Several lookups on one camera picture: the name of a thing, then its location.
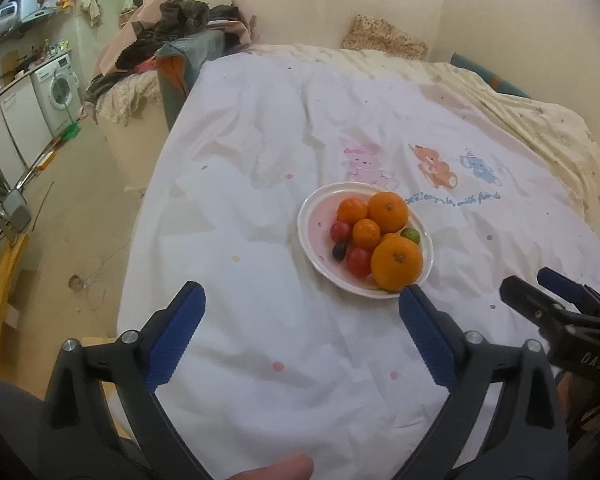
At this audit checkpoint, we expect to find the large orange with stem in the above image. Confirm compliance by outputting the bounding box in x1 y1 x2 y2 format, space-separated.
370 236 423 292

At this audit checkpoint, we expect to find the large smooth orange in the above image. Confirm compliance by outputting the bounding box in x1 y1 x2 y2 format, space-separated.
367 192 409 233

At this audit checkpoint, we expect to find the red cherry tomato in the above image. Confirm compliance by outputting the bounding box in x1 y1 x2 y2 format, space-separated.
345 246 373 280
329 221 353 244

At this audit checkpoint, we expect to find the dark purple grape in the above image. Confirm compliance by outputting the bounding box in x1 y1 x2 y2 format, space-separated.
331 242 349 262

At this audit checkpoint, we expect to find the small mandarin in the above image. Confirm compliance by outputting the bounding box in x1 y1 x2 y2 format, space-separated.
337 197 368 226

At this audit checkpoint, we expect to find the medium mandarin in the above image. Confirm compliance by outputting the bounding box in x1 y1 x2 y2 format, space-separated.
381 232 400 242

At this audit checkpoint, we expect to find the person's hand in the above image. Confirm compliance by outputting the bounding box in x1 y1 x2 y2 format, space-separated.
229 454 314 480

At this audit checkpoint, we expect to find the cream floral blanket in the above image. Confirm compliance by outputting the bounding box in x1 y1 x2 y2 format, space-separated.
248 44 600 240

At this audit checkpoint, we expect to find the pink strawberry-shaped bowl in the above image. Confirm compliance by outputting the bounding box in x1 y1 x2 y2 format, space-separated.
297 182 434 299

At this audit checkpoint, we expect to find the broom with green head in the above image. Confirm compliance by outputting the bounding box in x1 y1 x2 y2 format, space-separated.
16 122 81 192

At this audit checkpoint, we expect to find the white kitchen cabinet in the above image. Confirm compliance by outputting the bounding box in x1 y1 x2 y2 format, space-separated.
0 76 53 188

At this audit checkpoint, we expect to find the floral pillow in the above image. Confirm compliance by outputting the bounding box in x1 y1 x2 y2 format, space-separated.
341 14 429 61

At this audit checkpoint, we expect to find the white washing machine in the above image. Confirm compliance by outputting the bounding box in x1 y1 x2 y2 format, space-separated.
31 53 82 138

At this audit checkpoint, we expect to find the pile of clothes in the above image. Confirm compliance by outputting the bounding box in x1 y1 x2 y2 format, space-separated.
84 0 257 127

